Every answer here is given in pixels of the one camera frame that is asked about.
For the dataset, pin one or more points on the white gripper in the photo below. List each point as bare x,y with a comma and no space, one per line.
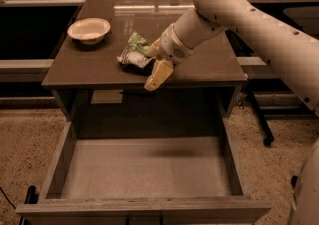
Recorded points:
171,47

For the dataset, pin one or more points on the green jalapeno chip bag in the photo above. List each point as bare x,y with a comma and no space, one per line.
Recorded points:
135,51

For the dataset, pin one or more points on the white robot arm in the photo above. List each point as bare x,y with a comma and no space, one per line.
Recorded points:
291,53

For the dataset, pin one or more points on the grey cabinet with counter top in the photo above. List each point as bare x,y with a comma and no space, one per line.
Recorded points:
103,98

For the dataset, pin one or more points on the open grey top drawer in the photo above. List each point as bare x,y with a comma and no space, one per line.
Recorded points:
163,181

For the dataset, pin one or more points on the white paper bowl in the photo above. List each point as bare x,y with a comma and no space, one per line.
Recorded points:
89,31

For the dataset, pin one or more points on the black chair leg with caster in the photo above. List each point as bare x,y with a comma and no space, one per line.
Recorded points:
268,136

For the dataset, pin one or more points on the black caster bottom left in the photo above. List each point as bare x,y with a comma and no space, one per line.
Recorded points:
31,198

